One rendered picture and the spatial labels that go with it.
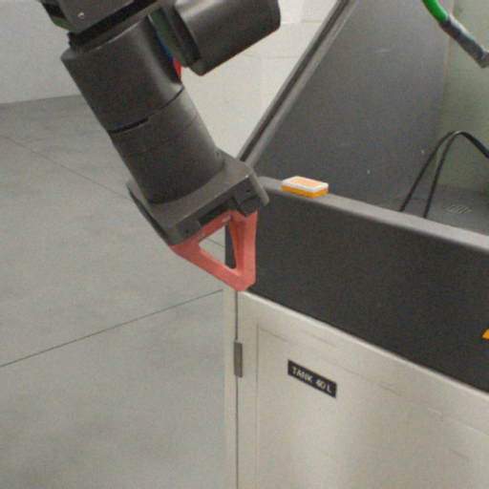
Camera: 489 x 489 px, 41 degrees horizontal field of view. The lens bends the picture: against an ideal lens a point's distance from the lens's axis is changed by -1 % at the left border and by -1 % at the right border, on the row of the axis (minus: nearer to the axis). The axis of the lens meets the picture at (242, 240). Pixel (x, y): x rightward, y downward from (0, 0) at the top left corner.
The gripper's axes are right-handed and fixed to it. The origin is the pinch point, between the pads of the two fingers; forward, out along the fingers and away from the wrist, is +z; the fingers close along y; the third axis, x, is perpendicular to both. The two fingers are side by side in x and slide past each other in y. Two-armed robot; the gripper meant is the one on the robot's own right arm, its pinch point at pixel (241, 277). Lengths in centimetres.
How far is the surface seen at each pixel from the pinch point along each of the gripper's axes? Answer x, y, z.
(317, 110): -28, 43, 12
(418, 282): -18.7, 11.8, 21.5
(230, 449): 10, 39, 52
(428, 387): -13.9, 9.3, 33.0
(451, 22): -41.1, 25.1, 3.4
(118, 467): 39, 98, 92
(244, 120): -93, 304, 111
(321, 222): -15.6, 24.4, 16.0
